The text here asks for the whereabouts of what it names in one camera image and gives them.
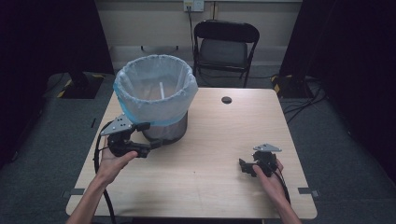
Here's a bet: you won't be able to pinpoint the white wall outlet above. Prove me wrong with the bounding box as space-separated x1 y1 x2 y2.
182 0 205 13

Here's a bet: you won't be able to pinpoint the person's right hand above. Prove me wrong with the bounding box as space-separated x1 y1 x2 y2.
251 160 290 205

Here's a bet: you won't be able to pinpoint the white and blue trash bag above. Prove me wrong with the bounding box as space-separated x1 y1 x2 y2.
112 53 199 127

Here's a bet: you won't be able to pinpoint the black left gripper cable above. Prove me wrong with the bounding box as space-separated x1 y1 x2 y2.
92 121 118 224

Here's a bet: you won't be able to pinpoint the black cable from outlet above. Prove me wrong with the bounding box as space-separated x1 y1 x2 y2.
186 5 196 55

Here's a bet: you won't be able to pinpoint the black folding chair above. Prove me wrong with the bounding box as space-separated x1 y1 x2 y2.
192 19 261 90

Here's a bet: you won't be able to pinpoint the grey tape strip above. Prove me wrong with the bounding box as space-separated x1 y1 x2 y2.
60 188 86 200
297 187 320 198

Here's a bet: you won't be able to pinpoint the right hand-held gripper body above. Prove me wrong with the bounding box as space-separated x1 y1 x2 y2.
251 143 283 177

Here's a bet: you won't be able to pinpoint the dark curtain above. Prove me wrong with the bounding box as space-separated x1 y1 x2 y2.
278 0 396 185
0 0 115 166

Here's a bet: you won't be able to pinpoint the black cables on floor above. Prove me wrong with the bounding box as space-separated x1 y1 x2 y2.
280 77 327 125

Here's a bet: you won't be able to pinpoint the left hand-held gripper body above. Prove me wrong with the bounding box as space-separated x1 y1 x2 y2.
100 113 135 158

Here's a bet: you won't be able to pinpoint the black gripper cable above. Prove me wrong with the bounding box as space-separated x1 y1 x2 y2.
265 162 291 207
92 121 118 224

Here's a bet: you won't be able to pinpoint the person's left hand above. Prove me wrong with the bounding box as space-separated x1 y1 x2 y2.
96 145 139 189

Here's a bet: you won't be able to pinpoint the black stand base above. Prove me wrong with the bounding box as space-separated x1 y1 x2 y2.
270 74 313 100

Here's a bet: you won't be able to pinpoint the grey mesh trash can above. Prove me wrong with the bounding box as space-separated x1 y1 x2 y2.
141 111 189 146

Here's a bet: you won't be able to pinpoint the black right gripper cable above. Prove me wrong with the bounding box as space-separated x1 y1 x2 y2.
265 162 291 207

